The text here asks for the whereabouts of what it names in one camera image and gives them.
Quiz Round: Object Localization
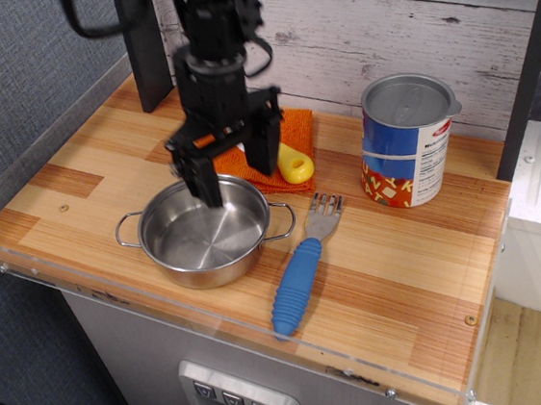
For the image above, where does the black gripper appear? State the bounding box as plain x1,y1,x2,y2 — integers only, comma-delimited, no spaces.
166,49,283,209

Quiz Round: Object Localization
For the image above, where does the small metal pot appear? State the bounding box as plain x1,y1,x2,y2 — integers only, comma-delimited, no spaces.
115,174,296,290

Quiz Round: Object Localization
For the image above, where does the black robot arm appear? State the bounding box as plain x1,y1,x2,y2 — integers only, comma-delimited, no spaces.
166,0,283,208

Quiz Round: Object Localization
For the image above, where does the orange folded cloth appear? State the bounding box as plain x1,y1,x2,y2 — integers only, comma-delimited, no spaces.
213,108,315,193

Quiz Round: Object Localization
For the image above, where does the blue labelled can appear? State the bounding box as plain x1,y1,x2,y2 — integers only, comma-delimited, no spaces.
361,73,462,209

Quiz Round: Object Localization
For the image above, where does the grey toy fridge cabinet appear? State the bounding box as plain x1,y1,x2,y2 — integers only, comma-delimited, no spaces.
64,292,409,405

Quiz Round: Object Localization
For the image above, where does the clear acrylic edge guard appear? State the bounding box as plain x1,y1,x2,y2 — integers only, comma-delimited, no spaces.
0,60,509,405

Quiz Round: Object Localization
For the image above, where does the yellow handled toy knife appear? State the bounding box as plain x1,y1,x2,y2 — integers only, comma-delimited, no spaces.
237,135,318,189

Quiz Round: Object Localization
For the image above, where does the blue handled fork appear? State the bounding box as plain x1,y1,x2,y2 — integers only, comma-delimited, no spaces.
271,193,345,337

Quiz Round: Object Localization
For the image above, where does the black braided cable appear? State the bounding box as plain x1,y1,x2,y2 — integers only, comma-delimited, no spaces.
61,0,126,42

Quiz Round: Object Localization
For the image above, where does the dark vertical post right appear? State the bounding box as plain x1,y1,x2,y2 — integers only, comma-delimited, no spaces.
496,0,541,182

